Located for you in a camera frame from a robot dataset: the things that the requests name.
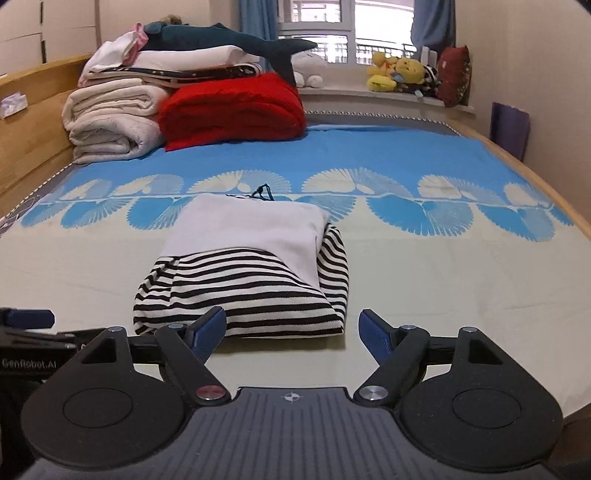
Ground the dark red cushion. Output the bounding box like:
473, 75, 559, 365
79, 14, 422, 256
436, 45, 472, 108

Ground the white window sill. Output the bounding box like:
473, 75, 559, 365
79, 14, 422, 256
300, 88, 476, 114

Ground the white tissue pack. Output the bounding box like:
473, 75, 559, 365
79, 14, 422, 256
0, 91, 27, 120

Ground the black white plush toy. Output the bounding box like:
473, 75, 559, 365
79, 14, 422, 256
418, 65, 441, 97

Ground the purple board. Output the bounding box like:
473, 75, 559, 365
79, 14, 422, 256
489, 102, 531, 162

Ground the teal shark plush toy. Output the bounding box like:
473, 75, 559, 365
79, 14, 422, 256
142, 22, 319, 86

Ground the red folded blanket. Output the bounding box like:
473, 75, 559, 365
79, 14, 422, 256
157, 73, 308, 152

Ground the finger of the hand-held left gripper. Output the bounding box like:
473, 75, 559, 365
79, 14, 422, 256
0, 308, 55, 330

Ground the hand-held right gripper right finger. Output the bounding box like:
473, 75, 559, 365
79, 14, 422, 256
353, 308, 523, 408

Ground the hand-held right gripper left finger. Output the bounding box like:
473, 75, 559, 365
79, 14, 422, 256
59, 305, 232, 407

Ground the striped hooded top white vest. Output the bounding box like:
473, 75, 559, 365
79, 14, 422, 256
133, 185, 349, 337

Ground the cream wardrobe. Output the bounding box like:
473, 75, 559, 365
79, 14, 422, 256
0, 0, 102, 77

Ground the cream folded quilt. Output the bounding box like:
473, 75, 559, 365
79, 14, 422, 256
62, 78, 174, 164

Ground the yellow duck plush toy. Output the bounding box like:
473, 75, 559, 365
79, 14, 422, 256
366, 52, 400, 93

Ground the window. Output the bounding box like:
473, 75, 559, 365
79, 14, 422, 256
277, 0, 423, 65

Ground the blue curtain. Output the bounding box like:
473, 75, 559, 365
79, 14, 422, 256
411, 0, 458, 58
238, 0, 282, 47

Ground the wooden bed frame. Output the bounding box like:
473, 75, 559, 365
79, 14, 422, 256
0, 53, 591, 259

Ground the yellow round plush toy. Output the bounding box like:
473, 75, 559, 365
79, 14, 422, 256
392, 58, 426, 90

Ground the white pink folded cloth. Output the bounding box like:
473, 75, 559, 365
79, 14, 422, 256
78, 23, 148, 86

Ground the blue cream patterned bed sheet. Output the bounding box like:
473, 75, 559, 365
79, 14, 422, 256
0, 117, 591, 416

